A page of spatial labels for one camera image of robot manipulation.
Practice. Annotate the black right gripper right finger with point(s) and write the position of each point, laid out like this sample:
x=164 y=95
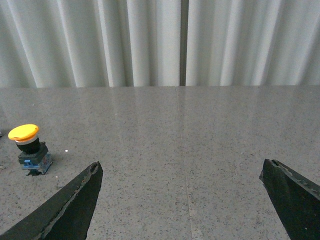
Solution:
x=296 y=200

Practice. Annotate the yellow mushroom push button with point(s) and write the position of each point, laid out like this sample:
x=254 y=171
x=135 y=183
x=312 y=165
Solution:
x=35 y=157

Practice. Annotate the white pleated curtain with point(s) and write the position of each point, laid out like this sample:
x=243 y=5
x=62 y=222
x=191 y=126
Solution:
x=122 y=43

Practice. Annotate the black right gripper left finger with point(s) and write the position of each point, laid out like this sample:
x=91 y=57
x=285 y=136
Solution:
x=67 y=214

